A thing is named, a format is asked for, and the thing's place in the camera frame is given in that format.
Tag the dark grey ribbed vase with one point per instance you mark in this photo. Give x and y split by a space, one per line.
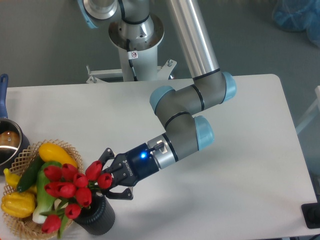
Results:
99 218

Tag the yellow bell pepper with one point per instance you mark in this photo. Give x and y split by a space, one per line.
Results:
19 205

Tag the green bok choy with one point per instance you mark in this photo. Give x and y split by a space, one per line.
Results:
44 200

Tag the small yellow gourd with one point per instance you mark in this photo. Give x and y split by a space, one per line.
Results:
11 179

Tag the blue plastic bag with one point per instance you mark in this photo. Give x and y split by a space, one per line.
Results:
299 16

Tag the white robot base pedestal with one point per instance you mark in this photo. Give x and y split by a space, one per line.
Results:
137 46

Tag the dark green cucumber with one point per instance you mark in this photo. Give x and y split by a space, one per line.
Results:
29 177

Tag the blue handled saucepan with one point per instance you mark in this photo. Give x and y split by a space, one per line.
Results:
12 139

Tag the white frame at right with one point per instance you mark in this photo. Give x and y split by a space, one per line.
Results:
310 113

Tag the woven wicker basket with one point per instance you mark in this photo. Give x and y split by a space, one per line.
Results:
25 228

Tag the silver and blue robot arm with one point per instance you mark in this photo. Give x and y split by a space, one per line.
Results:
186 131

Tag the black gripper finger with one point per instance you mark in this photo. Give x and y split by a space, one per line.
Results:
127 194
107 155

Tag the red tulip bouquet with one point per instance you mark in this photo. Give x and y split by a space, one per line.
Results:
74 190

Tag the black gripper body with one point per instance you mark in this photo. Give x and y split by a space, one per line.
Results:
132 166

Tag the black device at edge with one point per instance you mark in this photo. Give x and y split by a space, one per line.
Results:
311 214

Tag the long yellow squash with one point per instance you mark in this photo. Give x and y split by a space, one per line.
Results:
52 152

